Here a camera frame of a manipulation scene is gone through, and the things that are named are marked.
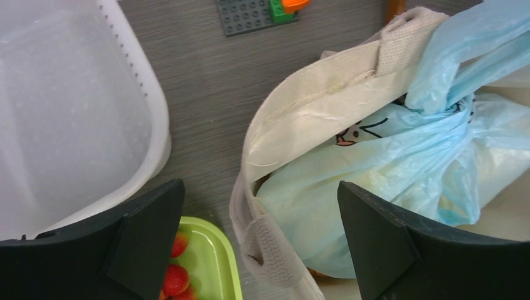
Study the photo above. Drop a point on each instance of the blue plastic grocery bag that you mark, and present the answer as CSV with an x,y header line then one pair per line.
x,y
401,115

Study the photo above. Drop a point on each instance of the canvas tote bag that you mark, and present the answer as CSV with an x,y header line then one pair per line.
x,y
270,257

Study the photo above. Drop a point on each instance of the red lychee bunch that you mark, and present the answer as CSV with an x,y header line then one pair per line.
x,y
176,284

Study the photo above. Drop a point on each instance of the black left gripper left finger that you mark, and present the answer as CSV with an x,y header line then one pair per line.
x,y
120,253

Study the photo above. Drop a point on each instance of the green plastic tray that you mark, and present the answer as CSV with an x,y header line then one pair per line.
x,y
209,260

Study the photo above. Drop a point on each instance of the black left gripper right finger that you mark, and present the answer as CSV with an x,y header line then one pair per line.
x,y
399,254

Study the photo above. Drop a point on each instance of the orange toy piece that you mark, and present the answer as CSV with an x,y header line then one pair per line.
x,y
292,6

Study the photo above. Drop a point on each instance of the white plastic basket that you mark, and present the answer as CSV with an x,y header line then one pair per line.
x,y
84,121

